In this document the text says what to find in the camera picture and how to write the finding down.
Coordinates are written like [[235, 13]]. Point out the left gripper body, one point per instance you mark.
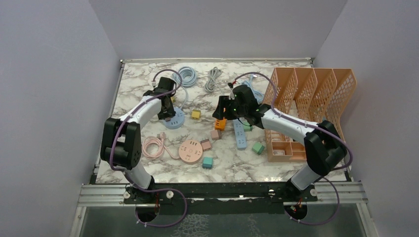
[[167, 112]]

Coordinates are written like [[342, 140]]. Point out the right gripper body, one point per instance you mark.
[[232, 111]]

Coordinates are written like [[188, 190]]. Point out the green plug adapter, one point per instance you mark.
[[248, 128], [258, 148]]

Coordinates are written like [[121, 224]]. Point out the yellow plug adapter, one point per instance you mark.
[[195, 114]]

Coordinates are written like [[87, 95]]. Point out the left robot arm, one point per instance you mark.
[[121, 139]]

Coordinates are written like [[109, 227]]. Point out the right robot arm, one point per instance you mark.
[[323, 147]]

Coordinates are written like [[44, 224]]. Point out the pink plug adapter centre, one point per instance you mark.
[[215, 135]]

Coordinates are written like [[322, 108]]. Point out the pink plug adapter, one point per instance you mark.
[[215, 135], [206, 144]]

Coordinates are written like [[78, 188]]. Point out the pink plug adapter lower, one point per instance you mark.
[[206, 144]]

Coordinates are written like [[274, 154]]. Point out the teal plug adapter front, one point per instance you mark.
[[207, 163]]

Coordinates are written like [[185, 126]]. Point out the blue long power strip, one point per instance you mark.
[[239, 135]]

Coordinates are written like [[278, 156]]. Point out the orange power strip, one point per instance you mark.
[[220, 124]]

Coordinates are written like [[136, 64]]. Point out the blue round power strip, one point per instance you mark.
[[177, 121]]

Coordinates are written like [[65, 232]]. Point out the pink round power strip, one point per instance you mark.
[[190, 151]]

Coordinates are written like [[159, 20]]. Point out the orange plastic file rack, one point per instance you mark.
[[313, 94]]

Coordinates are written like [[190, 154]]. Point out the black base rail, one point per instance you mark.
[[219, 198]]

